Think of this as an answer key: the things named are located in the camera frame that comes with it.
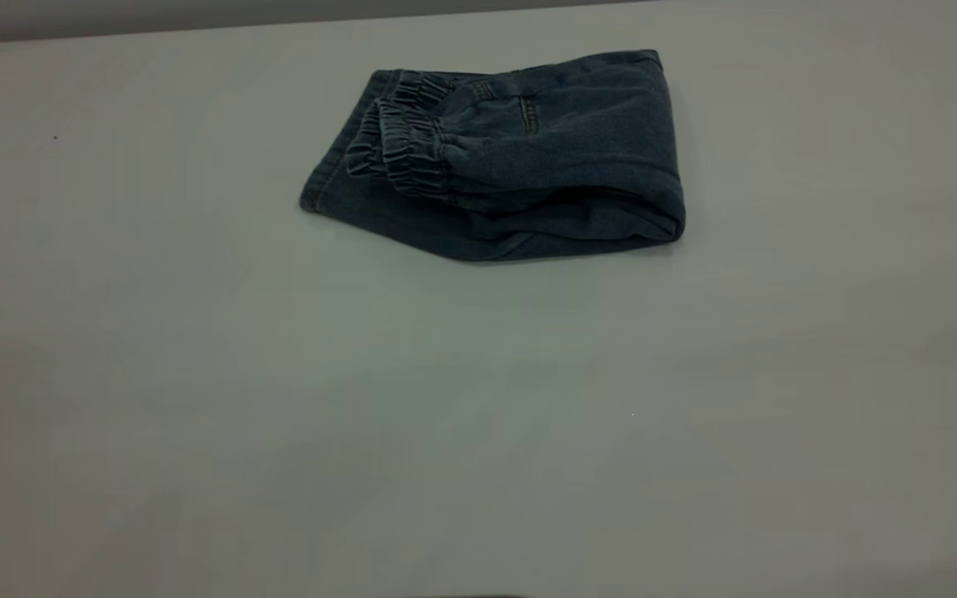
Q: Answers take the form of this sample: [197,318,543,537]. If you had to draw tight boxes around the blue denim shorts with print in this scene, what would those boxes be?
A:
[300,50,687,264]

